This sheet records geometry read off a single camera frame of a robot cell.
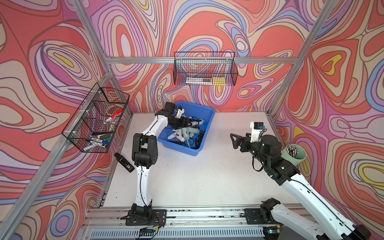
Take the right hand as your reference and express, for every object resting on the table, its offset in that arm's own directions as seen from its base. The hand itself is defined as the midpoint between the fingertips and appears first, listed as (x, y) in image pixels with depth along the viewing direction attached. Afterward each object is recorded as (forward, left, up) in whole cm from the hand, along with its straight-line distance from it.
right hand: (238, 138), depth 73 cm
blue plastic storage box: (+43, +22, -21) cm, 53 cm away
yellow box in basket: (+38, +5, +9) cm, 39 cm away
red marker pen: (+13, +64, +6) cm, 65 cm away
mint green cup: (-4, -37, -14) cm, 40 cm away
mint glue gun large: (+17, +26, -16) cm, 35 cm away
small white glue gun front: (+18, +33, -19) cm, 42 cm away
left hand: (+22, +25, -14) cm, 37 cm away
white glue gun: (+29, +21, -21) cm, 41 cm away
